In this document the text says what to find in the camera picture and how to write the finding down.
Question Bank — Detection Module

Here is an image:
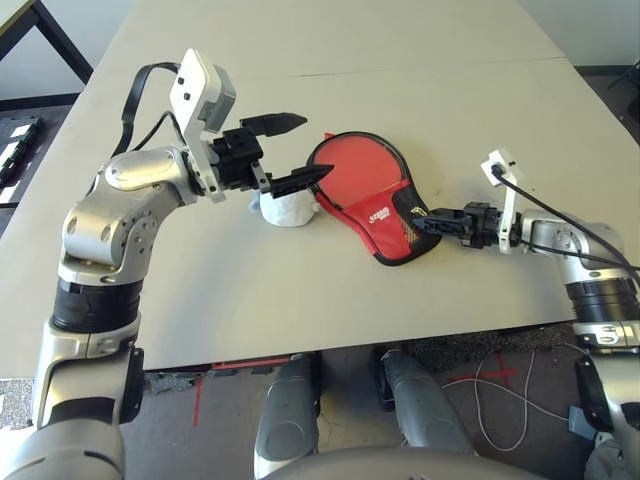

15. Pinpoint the grey white plush keychain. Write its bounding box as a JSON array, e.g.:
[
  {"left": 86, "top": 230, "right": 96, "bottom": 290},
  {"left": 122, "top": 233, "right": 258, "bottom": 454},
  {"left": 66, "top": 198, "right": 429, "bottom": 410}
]
[{"left": 248, "top": 189, "right": 321, "bottom": 229}]

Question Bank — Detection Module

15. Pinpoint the black framed side table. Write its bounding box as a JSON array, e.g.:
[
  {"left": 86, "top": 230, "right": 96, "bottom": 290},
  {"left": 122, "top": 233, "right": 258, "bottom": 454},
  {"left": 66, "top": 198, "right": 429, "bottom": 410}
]
[{"left": 0, "top": 0, "right": 95, "bottom": 96}]

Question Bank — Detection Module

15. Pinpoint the white floor cable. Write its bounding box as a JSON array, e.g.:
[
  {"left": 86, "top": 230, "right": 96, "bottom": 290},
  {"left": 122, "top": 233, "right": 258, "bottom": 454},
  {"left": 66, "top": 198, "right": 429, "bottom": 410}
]
[{"left": 442, "top": 349, "right": 591, "bottom": 451}]

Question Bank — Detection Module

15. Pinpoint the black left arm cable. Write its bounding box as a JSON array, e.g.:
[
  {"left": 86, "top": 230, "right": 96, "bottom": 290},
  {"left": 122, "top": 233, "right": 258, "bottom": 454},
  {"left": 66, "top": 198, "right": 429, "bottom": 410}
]
[{"left": 110, "top": 62, "right": 184, "bottom": 156}]

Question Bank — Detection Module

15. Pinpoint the grey speckled foam mat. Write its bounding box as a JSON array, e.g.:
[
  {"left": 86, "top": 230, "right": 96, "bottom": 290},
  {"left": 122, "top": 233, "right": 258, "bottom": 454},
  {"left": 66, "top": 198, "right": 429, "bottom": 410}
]
[{"left": 0, "top": 377, "right": 37, "bottom": 430}]

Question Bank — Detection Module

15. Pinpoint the red tape strip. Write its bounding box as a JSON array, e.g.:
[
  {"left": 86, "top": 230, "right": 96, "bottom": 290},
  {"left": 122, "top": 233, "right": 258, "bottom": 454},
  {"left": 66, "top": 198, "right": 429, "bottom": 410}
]
[{"left": 192, "top": 377, "right": 204, "bottom": 429}]

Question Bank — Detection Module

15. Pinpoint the grey robot right leg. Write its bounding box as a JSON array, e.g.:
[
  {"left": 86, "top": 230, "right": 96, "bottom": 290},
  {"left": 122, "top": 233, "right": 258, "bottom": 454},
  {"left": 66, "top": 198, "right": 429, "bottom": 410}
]
[{"left": 379, "top": 349, "right": 474, "bottom": 454}]

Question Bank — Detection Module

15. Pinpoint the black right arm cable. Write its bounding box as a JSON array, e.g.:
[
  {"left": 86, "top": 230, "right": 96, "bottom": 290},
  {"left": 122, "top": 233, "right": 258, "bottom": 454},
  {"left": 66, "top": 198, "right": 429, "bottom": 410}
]
[{"left": 492, "top": 164, "right": 640, "bottom": 281}]

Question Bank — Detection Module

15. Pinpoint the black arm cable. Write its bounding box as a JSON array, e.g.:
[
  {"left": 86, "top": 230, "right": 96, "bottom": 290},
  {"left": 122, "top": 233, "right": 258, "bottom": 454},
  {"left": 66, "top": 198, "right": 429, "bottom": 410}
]
[
  {"left": 492, "top": 164, "right": 640, "bottom": 281},
  {"left": 110, "top": 62, "right": 184, "bottom": 156}
]

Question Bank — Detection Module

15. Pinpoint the grey robot leg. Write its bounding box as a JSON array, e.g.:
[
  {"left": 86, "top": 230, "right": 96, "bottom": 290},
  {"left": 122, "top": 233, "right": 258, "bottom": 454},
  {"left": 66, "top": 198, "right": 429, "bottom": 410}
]
[
  {"left": 379, "top": 349, "right": 474, "bottom": 454},
  {"left": 254, "top": 354, "right": 321, "bottom": 476}
]

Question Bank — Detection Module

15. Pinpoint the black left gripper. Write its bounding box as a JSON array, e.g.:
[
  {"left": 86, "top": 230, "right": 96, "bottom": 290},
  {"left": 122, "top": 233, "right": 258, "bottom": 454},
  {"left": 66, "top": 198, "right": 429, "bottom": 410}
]
[{"left": 209, "top": 113, "right": 335, "bottom": 197}]

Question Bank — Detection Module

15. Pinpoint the black equipment tray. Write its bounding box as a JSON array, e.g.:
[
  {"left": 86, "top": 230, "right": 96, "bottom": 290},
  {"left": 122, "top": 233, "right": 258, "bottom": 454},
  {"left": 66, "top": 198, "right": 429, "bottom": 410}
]
[{"left": 0, "top": 114, "right": 44, "bottom": 189}]

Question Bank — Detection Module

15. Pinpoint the grey blue foot pedal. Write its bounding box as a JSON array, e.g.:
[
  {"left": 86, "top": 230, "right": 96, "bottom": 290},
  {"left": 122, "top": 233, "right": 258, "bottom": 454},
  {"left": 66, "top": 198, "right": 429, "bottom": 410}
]
[{"left": 567, "top": 405, "right": 601, "bottom": 441}]

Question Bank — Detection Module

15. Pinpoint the red black paddle case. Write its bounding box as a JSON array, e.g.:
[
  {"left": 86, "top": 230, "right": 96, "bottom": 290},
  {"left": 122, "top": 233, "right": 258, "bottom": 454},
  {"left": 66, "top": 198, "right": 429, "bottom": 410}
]
[{"left": 304, "top": 130, "right": 444, "bottom": 269}]

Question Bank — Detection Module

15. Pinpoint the grey trouser leg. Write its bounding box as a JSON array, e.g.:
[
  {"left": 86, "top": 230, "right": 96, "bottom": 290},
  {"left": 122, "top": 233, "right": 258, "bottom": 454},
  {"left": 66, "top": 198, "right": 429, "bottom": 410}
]
[{"left": 584, "top": 439, "right": 640, "bottom": 480}]

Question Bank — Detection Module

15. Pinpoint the grey robot left leg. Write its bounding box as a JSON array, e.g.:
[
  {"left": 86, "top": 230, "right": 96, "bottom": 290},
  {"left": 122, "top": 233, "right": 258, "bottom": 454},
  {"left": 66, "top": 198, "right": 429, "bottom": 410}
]
[{"left": 254, "top": 354, "right": 321, "bottom": 476}]

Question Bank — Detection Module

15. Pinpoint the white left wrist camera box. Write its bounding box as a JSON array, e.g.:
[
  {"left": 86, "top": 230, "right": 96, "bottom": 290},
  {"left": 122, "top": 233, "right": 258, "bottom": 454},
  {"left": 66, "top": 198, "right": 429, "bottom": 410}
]
[{"left": 168, "top": 48, "right": 239, "bottom": 204}]

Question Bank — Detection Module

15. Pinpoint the grey robot torso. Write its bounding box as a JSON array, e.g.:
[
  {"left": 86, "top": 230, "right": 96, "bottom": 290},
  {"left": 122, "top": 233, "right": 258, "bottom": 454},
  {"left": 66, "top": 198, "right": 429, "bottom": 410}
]
[{"left": 252, "top": 446, "right": 551, "bottom": 480}]

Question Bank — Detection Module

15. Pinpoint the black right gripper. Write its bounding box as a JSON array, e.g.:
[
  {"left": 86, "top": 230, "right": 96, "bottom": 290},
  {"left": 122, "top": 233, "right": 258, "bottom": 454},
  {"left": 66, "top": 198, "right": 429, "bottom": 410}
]
[{"left": 410, "top": 201, "right": 504, "bottom": 250}]

